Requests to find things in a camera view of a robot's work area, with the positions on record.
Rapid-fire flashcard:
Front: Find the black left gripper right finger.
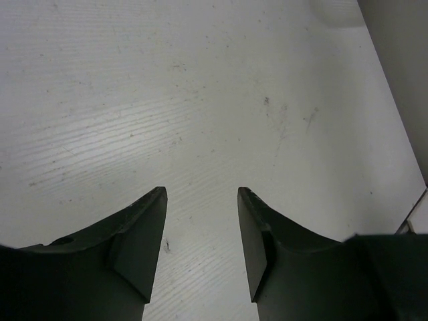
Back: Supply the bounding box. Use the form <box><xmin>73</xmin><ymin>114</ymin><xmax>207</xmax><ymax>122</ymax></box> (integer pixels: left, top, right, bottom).
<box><xmin>237</xmin><ymin>187</ymin><xmax>427</xmax><ymax>320</ymax></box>

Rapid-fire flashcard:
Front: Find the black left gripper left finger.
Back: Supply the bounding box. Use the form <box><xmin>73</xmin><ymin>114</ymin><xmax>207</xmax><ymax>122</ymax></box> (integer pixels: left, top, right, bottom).
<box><xmin>1</xmin><ymin>187</ymin><xmax>167</xmax><ymax>320</ymax></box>

